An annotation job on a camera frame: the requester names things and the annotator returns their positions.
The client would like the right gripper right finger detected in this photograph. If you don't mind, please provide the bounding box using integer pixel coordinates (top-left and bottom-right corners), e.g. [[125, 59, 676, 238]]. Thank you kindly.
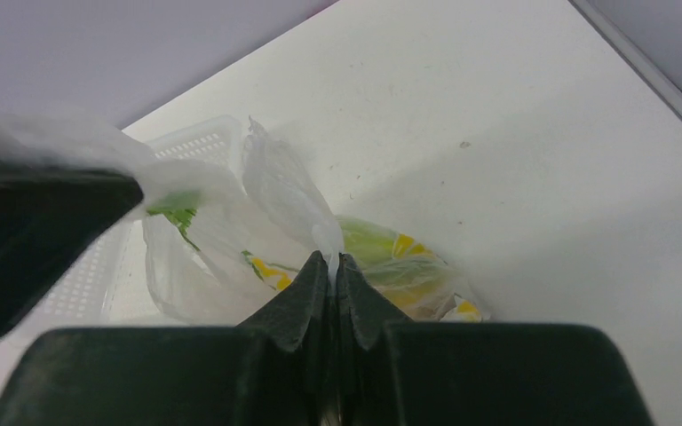
[[337, 255, 653, 425]]

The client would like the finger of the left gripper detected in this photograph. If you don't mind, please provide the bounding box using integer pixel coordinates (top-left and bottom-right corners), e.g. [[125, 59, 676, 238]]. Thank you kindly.
[[0, 162, 143, 338]]

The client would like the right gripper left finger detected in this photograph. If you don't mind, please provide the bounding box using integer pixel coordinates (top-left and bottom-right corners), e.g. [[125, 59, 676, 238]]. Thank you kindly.
[[0, 253, 328, 425]]

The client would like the clear plastic bag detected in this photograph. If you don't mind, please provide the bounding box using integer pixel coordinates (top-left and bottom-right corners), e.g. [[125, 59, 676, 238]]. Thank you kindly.
[[0, 114, 487, 324]]

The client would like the green fake fruit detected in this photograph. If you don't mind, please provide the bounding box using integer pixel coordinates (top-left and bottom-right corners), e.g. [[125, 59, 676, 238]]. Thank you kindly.
[[337, 216, 451, 282]]

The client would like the white perforated plastic tray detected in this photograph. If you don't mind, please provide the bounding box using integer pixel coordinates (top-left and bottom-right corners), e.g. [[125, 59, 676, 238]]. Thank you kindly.
[[29, 115, 242, 328]]

